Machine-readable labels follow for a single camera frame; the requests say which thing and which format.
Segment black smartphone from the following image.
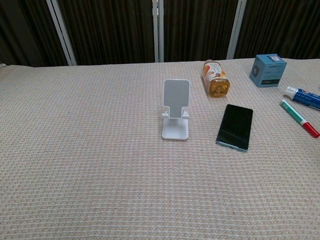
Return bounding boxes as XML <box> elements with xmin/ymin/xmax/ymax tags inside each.
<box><xmin>215</xmin><ymin>104</ymin><xmax>254</xmax><ymax>153</ymax></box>

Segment white phone stand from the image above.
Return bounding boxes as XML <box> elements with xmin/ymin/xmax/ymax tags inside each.
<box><xmin>161</xmin><ymin>79</ymin><xmax>191</xmax><ymax>141</ymax></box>

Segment orange juice bottle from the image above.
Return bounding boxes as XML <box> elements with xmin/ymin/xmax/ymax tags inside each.
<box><xmin>201</xmin><ymin>59</ymin><xmax>230</xmax><ymax>99</ymax></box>

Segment beige woven tablecloth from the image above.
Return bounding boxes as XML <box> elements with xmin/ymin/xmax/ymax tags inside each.
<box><xmin>0</xmin><ymin>58</ymin><xmax>320</xmax><ymax>240</ymax></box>

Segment blue cardboard box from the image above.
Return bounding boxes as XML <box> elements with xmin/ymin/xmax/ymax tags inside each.
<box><xmin>249</xmin><ymin>54</ymin><xmax>288</xmax><ymax>88</ymax></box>

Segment green white red marker pen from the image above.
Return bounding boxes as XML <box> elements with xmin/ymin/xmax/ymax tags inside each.
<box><xmin>279</xmin><ymin>99</ymin><xmax>320</xmax><ymax>139</ymax></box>

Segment blue and white toothpaste tube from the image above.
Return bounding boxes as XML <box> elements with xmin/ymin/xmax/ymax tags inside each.
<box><xmin>283</xmin><ymin>86</ymin><xmax>320</xmax><ymax>111</ymax></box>

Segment white folding screen frame post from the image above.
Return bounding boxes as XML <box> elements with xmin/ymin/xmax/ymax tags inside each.
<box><xmin>45</xmin><ymin>0</ymin><xmax>78</xmax><ymax>67</ymax></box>
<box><xmin>151</xmin><ymin>0</ymin><xmax>165</xmax><ymax>63</ymax></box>
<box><xmin>226</xmin><ymin>0</ymin><xmax>248</xmax><ymax>60</ymax></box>

